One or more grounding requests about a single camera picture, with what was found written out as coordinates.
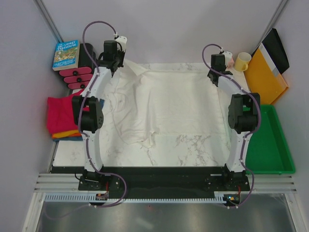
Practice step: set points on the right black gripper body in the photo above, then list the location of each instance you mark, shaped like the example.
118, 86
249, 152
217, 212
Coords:
209, 74

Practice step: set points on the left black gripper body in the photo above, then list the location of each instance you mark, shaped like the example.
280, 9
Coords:
119, 58

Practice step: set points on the white t shirt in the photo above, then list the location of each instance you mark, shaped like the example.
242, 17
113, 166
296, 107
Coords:
151, 102

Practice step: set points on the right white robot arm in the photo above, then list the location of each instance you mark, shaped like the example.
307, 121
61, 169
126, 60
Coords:
243, 117

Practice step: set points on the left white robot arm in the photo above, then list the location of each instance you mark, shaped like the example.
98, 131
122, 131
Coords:
87, 111

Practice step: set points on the pink plug cube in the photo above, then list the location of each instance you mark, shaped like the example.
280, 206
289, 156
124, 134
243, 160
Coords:
230, 64

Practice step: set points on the yellow mug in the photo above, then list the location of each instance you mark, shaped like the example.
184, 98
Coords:
242, 61

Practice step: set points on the black pink drawer organizer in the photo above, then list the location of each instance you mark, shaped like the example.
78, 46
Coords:
79, 78

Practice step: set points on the blue treehouse book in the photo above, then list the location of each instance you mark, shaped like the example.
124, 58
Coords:
66, 55

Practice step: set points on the red folded t shirt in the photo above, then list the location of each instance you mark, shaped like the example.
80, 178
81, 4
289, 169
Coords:
60, 114

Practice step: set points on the orange folded t shirt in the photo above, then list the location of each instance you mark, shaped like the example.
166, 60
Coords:
65, 134

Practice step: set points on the blue folded t shirt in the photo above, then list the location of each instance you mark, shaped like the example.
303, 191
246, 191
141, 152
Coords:
69, 139

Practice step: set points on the green plastic tray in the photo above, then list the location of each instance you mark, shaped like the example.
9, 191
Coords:
268, 151

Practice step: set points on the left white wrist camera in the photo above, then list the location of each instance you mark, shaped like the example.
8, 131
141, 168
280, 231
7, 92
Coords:
121, 43

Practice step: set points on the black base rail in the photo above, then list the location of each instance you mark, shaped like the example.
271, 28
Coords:
160, 182

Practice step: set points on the white slotted cable duct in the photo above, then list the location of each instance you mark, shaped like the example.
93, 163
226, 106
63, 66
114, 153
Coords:
106, 198

